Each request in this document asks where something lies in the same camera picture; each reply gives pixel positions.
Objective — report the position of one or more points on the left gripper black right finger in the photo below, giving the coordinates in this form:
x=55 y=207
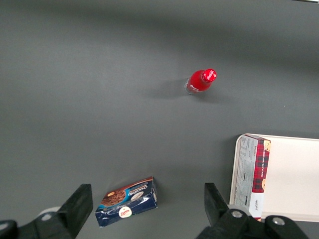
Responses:
x=231 y=226

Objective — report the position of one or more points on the dark grey table cover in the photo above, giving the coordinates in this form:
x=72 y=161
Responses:
x=99 y=99

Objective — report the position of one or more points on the red cola bottle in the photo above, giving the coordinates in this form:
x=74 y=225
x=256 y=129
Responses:
x=200 y=82

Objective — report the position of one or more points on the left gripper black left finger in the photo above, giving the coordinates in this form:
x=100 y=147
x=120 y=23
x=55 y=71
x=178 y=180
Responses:
x=62 y=224

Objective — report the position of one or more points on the blue chocolate cookie box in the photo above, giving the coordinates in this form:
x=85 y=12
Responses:
x=127 y=201

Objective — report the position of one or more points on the red plaid cookie box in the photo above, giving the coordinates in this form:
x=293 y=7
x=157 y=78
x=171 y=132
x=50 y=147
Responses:
x=251 y=174

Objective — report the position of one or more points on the beige plastic tray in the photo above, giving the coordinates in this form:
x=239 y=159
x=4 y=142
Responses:
x=291 y=179

